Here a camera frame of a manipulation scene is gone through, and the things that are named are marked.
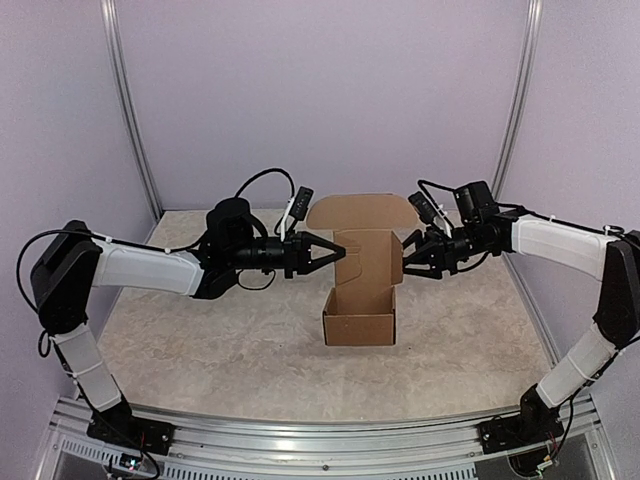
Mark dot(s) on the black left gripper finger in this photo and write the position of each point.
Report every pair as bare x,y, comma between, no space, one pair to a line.
311,240
313,264

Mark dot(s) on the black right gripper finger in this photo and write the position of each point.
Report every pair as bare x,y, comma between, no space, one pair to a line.
415,245
421,263

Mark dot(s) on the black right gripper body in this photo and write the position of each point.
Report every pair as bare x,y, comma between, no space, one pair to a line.
448,251

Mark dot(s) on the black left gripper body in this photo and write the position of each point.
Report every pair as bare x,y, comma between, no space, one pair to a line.
293,259

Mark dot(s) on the brown cardboard box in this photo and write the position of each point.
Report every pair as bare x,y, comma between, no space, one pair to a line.
360,310

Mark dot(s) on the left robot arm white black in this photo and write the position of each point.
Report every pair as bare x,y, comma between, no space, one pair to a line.
79,261

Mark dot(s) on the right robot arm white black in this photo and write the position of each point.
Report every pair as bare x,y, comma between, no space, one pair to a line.
470,344

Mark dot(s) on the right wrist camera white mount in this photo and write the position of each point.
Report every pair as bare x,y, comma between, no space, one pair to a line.
431,213

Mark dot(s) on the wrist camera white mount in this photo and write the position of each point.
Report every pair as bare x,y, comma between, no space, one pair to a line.
296,209
431,213

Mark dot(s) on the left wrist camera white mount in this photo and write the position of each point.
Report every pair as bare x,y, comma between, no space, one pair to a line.
296,209

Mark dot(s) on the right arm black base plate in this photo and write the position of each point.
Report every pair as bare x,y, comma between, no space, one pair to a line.
505,433

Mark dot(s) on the front aluminium frame rail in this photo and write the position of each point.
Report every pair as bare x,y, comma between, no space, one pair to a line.
216,447

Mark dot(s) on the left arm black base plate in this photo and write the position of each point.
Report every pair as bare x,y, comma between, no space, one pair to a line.
133,432

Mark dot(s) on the right aluminium frame post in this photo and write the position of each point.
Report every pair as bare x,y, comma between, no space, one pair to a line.
519,98

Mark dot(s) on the aluminium frame post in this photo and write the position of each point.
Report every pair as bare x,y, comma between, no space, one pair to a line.
118,64
519,98

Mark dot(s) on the left aluminium frame post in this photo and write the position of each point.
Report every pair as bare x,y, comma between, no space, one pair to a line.
118,64

